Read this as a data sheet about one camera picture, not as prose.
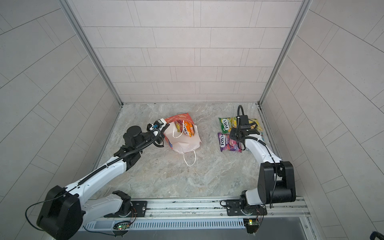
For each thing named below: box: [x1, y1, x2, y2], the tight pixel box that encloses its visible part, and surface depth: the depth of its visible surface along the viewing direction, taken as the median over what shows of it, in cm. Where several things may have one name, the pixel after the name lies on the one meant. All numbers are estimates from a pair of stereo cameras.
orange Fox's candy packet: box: [183, 120, 195, 137], surface depth 93 cm
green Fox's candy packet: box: [218, 117, 238, 134], surface depth 104 cm
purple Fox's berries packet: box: [217, 132, 242, 153], surface depth 93 cm
